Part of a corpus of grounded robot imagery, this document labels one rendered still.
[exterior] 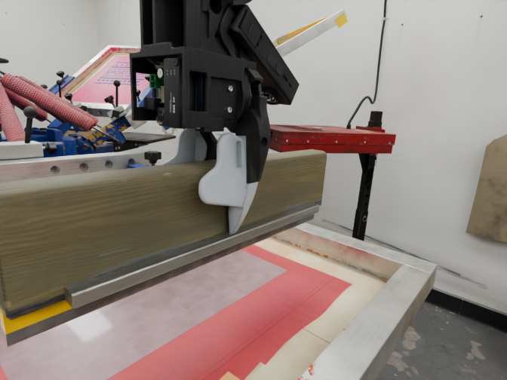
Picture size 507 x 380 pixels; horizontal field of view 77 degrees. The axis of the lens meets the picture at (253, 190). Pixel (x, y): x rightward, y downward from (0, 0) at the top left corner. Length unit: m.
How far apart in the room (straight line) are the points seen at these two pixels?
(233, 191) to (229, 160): 0.03
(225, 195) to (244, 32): 0.13
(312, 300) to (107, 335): 0.25
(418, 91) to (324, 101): 0.64
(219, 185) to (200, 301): 0.21
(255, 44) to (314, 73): 2.30
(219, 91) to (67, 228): 0.14
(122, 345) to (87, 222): 0.19
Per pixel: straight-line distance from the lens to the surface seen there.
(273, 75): 0.32
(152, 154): 0.91
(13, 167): 0.92
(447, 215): 2.31
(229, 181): 0.27
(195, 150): 0.32
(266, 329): 0.39
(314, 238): 0.57
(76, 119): 1.35
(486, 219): 2.22
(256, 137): 0.26
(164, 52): 0.25
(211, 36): 0.27
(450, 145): 2.25
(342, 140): 1.45
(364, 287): 0.50
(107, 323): 0.42
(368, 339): 0.35
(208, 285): 0.47
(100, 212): 0.23
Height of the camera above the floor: 1.20
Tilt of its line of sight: 15 degrees down
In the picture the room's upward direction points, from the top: 3 degrees clockwise
